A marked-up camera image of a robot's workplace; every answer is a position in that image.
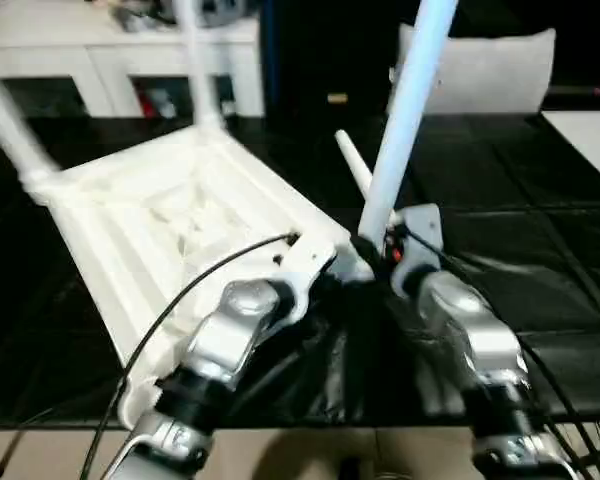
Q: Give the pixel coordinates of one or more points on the white plastic table leg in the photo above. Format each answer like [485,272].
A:
[200,65]
[405,115]
[355,160]
[15,130]

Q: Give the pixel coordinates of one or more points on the white plastic table top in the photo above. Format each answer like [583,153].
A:
[155,200]

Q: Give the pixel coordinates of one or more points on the grey cushion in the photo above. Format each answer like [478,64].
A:
[490,70]

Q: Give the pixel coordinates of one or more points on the black box with gold label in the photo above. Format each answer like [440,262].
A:
[330,50]

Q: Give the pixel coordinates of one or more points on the white flat board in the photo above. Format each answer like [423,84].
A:
[590,140]

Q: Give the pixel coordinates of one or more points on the grey round container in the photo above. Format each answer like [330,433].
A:
[230,10]

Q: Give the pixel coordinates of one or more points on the white cabinet with glass doors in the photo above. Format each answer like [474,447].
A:
[80,55]

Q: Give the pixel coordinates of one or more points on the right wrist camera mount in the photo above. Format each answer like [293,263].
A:
[422,230]

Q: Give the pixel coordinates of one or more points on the black metal table frame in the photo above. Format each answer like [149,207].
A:
[0,457]

